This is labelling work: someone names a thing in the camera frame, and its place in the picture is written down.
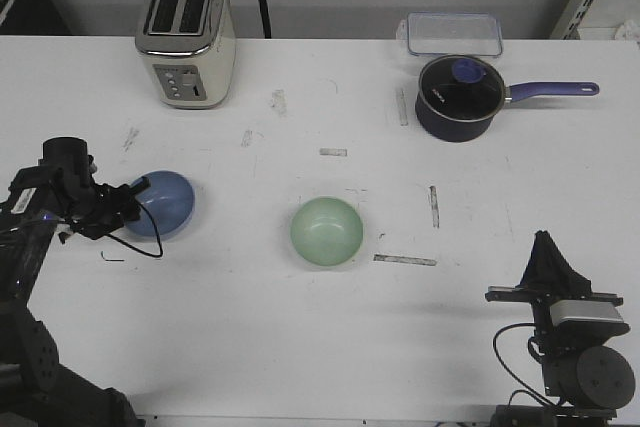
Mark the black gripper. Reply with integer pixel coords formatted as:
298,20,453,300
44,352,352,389
485,231,623,347
40,137,150,240

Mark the blue bowl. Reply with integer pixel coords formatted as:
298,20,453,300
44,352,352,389
125,170,195,240

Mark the green bowl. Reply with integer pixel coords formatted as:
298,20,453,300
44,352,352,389
289,196,364,267

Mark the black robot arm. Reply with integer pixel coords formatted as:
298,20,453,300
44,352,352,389
1,137,150,426
485,231,636,426

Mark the cream two-slot toaster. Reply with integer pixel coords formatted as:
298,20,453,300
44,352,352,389
135,0,236,110

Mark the dark blue saucepan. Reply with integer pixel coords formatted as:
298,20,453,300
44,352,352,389
415,65,600,143

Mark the glass pot lid blue knob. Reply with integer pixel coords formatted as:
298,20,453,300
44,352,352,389
419,55,506,121

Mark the clear plastic food container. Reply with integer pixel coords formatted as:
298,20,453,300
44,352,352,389
396,12,503,58

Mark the white crumpled item on shelf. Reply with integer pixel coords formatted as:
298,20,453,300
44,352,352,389
614,19,640,42

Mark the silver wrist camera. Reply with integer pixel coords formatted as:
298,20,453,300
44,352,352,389
549,300,630,337

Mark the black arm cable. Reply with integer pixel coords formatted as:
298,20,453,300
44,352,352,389
492,322,566,408
107,199,164,259

